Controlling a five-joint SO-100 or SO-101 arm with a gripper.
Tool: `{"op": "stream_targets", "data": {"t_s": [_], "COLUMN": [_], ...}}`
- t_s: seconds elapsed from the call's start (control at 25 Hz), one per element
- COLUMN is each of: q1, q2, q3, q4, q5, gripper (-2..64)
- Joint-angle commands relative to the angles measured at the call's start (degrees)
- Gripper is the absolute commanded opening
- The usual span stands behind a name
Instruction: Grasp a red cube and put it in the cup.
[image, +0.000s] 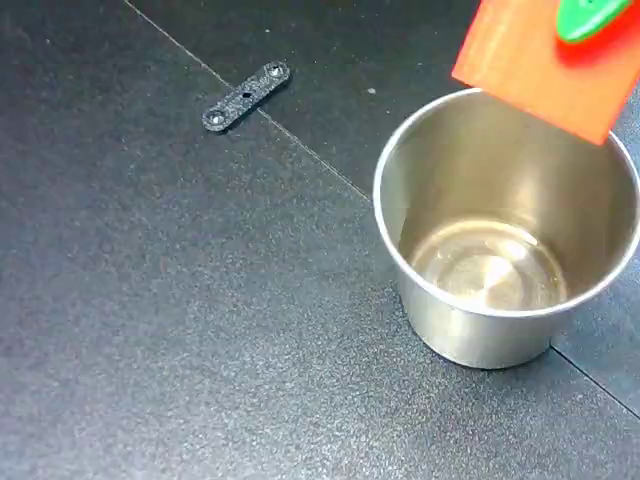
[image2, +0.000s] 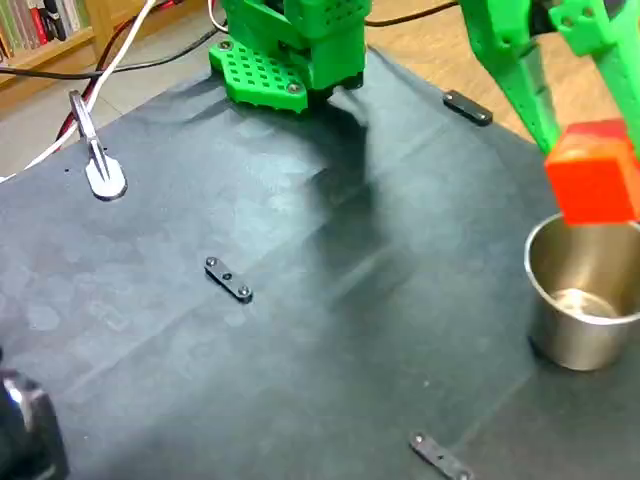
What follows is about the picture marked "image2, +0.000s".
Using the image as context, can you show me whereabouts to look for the stainless steel cup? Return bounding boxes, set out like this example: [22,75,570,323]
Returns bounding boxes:
[523,212,640,371]

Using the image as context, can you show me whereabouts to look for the wooden bookshelf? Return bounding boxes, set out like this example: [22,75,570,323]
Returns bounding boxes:
[0,0,119,94]

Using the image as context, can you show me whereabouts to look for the black table mat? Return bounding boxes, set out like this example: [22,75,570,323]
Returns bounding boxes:
[0,44,640,480]

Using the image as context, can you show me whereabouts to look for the black screwed joining plate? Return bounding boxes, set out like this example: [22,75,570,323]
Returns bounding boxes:
[442,89,494,127]
[409,432,474,480]
[203,256,254,304]

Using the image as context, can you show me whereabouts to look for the red cube block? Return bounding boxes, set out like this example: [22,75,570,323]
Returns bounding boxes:
[544,119,640,226]

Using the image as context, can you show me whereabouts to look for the white cable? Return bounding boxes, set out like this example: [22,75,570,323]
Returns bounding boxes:
[0,0,159,184]

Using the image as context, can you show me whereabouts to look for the red cable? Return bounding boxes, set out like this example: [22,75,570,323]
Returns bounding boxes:
[56,0,179,144]

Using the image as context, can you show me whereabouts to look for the silver metal clamp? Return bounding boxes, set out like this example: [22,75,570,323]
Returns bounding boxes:
[68,90,128,202]

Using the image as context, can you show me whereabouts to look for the red book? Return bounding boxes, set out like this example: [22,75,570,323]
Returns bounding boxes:
[28,5,50,47]

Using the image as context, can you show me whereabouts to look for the black cable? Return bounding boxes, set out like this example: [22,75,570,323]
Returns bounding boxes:
[0,27,221,82]
[364,0,459,27]

